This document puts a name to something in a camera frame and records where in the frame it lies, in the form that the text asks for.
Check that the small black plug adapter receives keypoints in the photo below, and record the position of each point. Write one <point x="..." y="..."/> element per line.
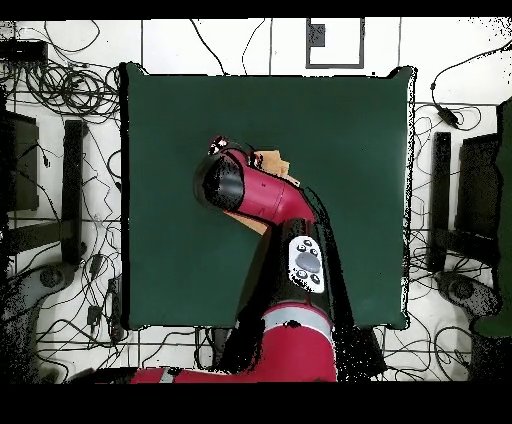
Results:
<point x="96" y="264"/>
<point x="94" y="315"/>

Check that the long black power strip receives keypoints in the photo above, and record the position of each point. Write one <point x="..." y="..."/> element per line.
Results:
<point x="116" y="304"/>

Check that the grey square floor frame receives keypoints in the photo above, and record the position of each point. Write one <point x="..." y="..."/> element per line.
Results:
<point x="335" y="65"/>

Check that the dark wheeled chair base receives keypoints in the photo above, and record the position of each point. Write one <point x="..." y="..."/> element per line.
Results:
<point x="28" y="292"/>
<point x="476" y="296"/>

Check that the dark grey square patch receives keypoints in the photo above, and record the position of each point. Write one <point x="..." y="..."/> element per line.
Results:
<point x="317" y="35"/>

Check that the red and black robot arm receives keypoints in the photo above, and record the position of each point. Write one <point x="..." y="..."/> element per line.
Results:
<point x="272" y="192"/>

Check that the black power adapter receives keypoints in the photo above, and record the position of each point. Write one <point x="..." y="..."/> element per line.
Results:
<point x="448" y="116"/>

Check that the black floor box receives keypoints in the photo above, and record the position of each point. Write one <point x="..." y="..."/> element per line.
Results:
<point x="370" y="352"/>

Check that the tan terry towel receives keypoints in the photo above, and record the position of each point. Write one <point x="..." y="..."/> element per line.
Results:
<point x="274" y="160"/>

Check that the dark green table cloth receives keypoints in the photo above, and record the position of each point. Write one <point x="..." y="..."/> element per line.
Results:
<point x="168" y="120"/>

